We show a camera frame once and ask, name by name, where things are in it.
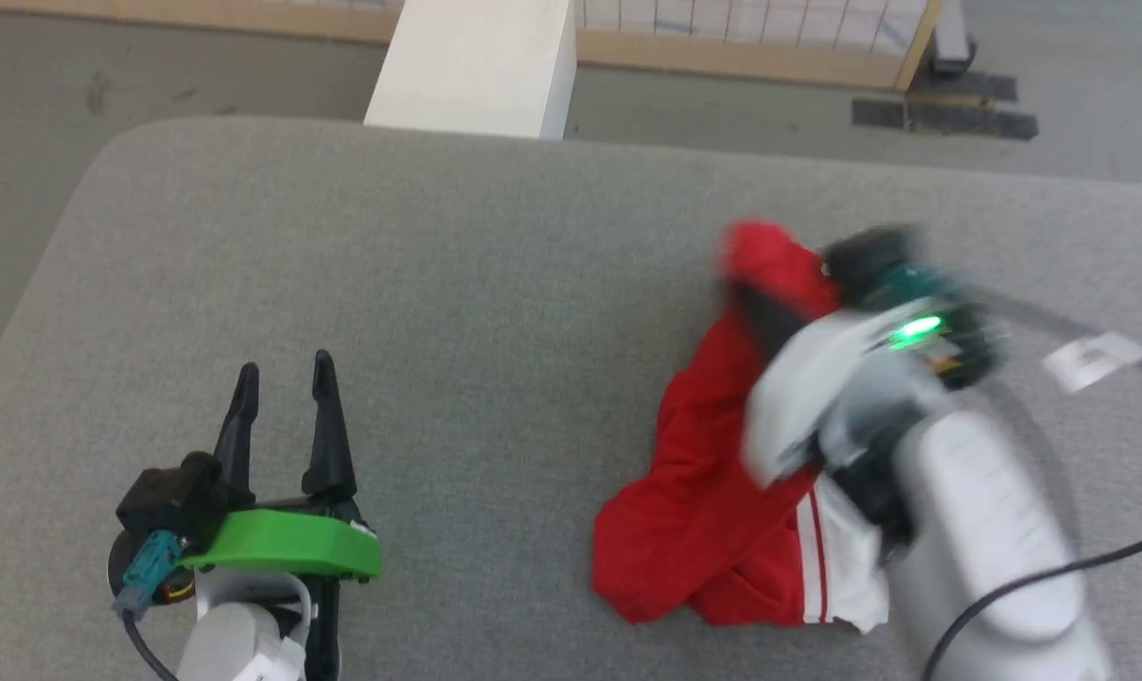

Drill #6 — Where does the red and white jersey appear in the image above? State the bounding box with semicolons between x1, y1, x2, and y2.
591;219;895;636

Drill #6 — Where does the white box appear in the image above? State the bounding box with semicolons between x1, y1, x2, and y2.
363;0;579;141

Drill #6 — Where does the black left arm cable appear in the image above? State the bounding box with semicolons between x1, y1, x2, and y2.
121;610;180;681

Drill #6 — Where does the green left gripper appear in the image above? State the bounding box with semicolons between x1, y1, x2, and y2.
178;350;384;681

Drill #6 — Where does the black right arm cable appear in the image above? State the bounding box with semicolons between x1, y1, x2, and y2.
921;523;1142;681

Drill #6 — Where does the wooden fence with grid panel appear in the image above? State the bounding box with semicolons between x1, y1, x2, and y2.
0;0;946;93

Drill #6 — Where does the teal cable connector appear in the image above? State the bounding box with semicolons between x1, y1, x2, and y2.
114;530;184;618

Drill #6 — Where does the white cable label tag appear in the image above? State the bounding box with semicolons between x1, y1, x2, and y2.
1043;331;1142;394

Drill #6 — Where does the short black floor tape strip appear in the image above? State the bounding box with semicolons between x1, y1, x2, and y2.
909;70;1019;103

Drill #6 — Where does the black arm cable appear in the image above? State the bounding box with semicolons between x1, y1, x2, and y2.
921;523;1142;681
121;610;180;681

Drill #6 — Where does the long black floor tape strip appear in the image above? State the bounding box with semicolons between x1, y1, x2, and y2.
851;97;1041;142

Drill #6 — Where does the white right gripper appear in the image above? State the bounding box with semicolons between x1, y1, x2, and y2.
736;282;952;489

